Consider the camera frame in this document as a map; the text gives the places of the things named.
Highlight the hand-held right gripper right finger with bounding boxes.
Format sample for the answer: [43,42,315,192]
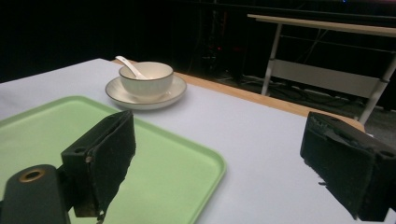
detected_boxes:
[299,111,396,222]

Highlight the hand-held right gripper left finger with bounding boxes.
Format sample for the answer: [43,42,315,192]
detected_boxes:
[61,109,137,222]

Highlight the green plastic tray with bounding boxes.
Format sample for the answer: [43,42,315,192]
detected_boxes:
[0,95,228,224]

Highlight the white-framed desk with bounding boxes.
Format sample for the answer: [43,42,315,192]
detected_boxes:
[247,13,396,126]

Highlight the white ceramic bowl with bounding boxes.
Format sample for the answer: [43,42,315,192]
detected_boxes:
[118,61,175,100]

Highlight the white ceramic spoon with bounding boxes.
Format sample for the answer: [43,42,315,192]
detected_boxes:
[115,55,148,80]

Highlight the white ceramic plate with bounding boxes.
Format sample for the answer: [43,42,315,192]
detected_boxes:
[105,74,188,111]

